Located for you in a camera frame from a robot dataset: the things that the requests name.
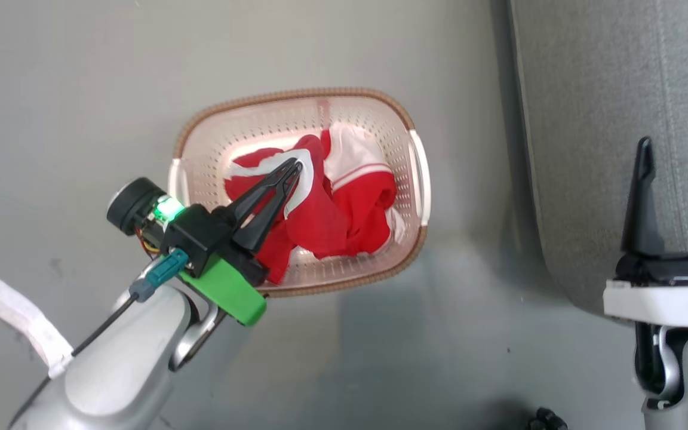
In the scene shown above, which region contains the left gripper black green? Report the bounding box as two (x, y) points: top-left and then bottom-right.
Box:
(106, 158), (304, 327)

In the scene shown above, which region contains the red and white clothing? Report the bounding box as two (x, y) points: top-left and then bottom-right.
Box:
(223, 122), (406, 285)

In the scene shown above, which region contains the white fabric strap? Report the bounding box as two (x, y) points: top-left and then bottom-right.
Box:
(0, 278), (75, 380)

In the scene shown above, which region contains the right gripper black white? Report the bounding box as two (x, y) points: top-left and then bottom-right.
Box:
(603, 136), (688, 330)

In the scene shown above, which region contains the cream perforated laundry basket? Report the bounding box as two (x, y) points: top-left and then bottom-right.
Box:
(168, 88), (432, 298)

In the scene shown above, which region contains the black cable with teal plug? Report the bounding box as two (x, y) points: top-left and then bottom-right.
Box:
(7, 248), (190, 428)

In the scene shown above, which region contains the grey fabric sofa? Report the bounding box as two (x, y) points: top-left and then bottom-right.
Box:
(508, 0), (688, 317)

